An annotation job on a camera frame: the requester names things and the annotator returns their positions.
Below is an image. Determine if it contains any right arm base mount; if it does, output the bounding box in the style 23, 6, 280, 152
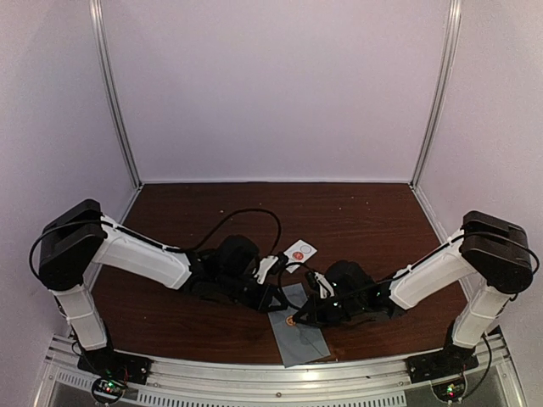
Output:
406, 348, 479, 383

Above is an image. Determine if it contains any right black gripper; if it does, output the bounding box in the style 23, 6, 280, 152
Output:
294, 294, 365, 329

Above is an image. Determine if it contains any white sticker sheet with seals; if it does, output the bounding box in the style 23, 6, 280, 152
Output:
283, 239, 317, 274

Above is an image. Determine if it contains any left circuit board with leds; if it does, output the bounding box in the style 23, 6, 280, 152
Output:
91, 378, 126, 404

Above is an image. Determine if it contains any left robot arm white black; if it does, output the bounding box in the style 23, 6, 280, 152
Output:
28, 199, 288, 376

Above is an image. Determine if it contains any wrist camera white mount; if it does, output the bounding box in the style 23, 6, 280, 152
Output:
305, 271, 335, 299
254, 253, 288, 285

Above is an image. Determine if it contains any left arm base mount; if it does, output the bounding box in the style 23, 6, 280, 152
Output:
77, 352, 152, 385

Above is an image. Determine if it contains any aluminium frame post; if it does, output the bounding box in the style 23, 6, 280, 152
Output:
89, 0, 143, 189
410, 0, 462, 190

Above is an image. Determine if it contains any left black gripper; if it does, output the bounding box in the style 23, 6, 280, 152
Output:
217, 271, 288, 315

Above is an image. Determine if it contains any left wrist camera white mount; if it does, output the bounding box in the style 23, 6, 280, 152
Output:
254, 253, 288, 285

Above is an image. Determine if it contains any front aluminium rail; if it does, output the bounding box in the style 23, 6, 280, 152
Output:
30, 344, 527, 406

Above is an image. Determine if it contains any right black cable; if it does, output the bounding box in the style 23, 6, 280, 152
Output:
279, 263, 315, 310

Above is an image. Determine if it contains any left aluminium frame post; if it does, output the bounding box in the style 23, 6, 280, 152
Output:
89, 0, 143, 189

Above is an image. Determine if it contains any right aluminium frame post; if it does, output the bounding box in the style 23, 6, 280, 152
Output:
410, 0, 462, 190

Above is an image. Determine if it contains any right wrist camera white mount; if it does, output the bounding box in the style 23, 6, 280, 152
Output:
305, 271, 335, 299

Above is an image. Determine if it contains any grey envelope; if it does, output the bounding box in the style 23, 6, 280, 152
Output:
268, 307, 331, 368

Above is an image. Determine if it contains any black cable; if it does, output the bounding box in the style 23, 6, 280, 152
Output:
169, 207, 283, 264
279, 263, 315, 310

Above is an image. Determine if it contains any right circuit board with leds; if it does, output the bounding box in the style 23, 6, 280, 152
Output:
432, 378, 467, 404

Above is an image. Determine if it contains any circuit board with leds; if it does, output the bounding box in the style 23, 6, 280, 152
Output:
432, 378, 467, 404
91, 378, 126, 404

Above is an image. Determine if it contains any left black cable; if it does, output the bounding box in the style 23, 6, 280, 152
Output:
169, 207, 283, 264

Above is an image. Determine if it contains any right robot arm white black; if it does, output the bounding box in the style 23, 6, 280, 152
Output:
288, 210, 540, 375

